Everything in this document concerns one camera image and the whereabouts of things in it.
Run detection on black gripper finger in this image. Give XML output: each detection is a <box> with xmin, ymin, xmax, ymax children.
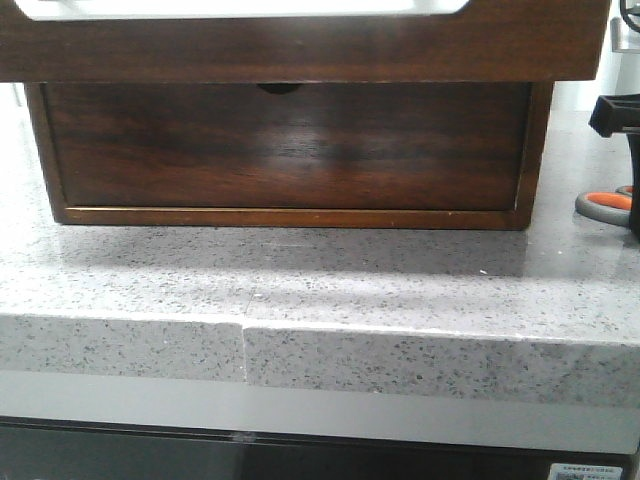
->
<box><xmin>589</xmin><ymin>94</ymin><xmax>639</xmax><ymax>238</ymax></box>

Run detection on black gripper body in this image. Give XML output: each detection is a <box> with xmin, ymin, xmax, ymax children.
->
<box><xmin>610</xmin><ymin>0</ymin><xmax>639</xmax><ymax>55</ymax></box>

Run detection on grey orange handled scissors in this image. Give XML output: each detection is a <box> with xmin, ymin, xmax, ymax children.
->
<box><xmin>575</xmin><ymin>186</ymin><xmax>633</xmax><ymax>227</ymax></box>

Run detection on dark wooden drawer cabinet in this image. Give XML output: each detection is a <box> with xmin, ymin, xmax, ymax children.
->
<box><xmin>25</xmin><ymin>82</ymin><xmax>553</xmax><ymax>230</ymax></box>

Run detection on white plastic storage box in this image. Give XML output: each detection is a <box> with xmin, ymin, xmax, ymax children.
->
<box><xmin>15</xmin><ymin>1</ymin><xmax>469</xmax><ymax>21</ymax></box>

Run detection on black appliance under counter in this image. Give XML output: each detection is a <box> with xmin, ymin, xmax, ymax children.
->
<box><xmin>1</xmin><ymin>416</ymin><xmax>639</xmax><ymax>479</ymax></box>

